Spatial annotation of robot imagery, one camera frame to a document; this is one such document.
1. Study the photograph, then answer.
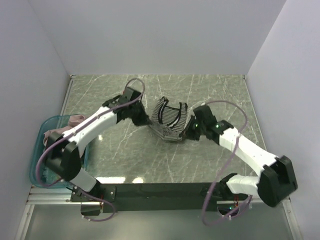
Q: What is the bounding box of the black white striped tank top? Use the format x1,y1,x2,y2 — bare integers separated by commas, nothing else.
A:
149,96,188,142

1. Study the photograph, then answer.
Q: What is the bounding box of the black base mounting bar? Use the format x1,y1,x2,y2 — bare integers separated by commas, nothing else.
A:
70,182,248,216

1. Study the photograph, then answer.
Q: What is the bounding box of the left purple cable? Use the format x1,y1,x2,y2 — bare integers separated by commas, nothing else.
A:
36,78,146,223

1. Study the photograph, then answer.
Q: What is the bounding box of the purple cable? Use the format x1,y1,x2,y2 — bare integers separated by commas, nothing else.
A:
201,100,253,226
36,78,146,223

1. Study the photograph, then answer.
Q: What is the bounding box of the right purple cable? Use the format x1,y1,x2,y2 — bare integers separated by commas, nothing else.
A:
201,100,253,226

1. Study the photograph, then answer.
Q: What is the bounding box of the teal plastic laundry basket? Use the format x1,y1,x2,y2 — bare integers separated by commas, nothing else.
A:
29,115,90,189

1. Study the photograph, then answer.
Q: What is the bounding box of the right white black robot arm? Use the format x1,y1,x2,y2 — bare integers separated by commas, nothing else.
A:
182,105,298,207

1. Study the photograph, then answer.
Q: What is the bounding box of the pink tank top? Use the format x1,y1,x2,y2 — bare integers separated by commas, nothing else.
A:
43,114,86,149

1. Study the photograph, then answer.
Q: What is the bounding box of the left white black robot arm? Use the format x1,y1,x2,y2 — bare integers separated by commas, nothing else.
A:
39,86,151,201

